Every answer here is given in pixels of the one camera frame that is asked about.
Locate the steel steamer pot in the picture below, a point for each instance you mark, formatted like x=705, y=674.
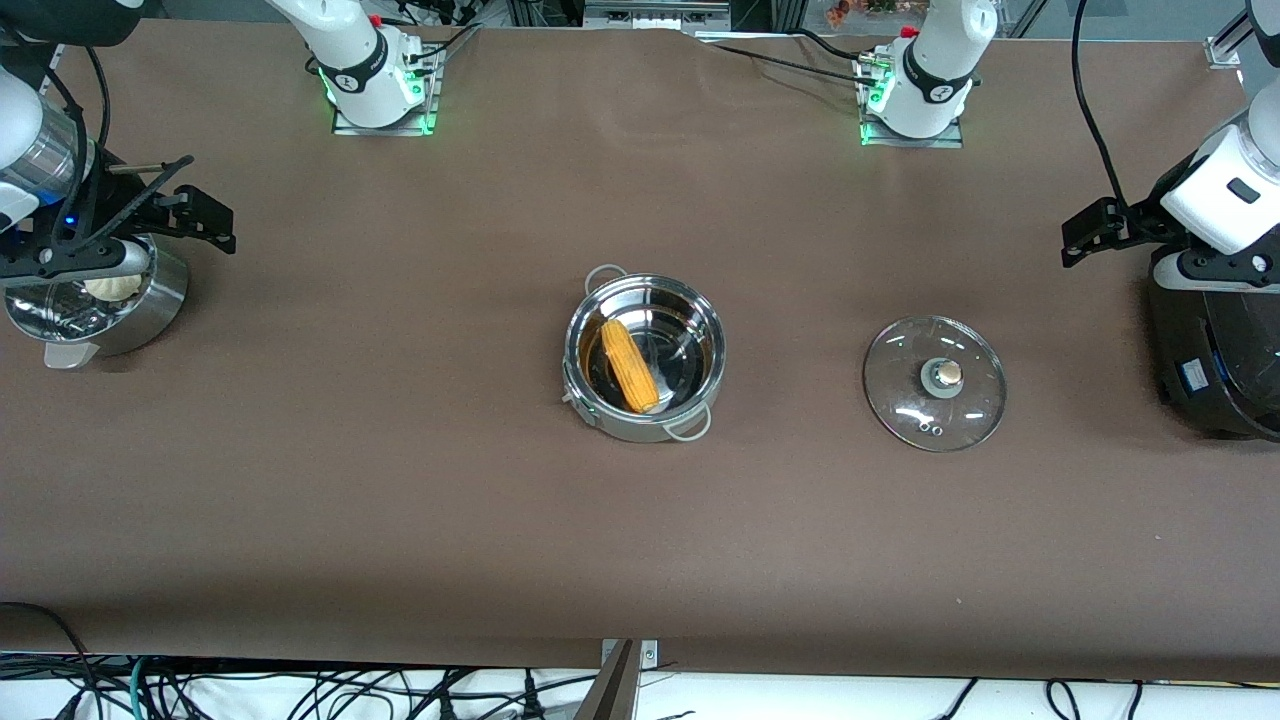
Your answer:
x=160, y=300

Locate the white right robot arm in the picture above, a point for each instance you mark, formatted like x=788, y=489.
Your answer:
x=360, y=70

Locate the dark table post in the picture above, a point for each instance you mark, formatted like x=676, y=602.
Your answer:
x=612, y=690

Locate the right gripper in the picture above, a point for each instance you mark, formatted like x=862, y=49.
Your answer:
x=122, y=212

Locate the grey socket box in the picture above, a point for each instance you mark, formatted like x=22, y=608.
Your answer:
x=655, y=14

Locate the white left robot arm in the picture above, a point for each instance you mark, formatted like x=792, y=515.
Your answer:
x=930, y=80

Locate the perforated steel steamer insert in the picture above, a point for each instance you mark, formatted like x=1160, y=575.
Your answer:
x=60, y=305

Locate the metal table bracket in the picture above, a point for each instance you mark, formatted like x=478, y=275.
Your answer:
x=648, y=653

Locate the white steamed bun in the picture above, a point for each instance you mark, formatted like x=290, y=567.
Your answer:
x=115, y=289

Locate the glass pot lid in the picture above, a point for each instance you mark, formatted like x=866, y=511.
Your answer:
x=900, y=400

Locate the aluminium corner bracket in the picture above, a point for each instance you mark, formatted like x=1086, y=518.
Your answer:
x=1225, y=52

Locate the brown table cover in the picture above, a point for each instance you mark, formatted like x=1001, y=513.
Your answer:
x=300, y=520

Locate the yellow corn cob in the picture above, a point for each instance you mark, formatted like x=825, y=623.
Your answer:
x=630, y=370

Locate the black round appliance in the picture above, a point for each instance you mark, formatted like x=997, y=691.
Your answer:
x=1200, y=390

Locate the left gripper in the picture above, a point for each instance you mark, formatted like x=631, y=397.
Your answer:
x=1137, y=218

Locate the steel electric cooking pot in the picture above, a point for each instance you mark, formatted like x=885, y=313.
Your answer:
x=690, y=340

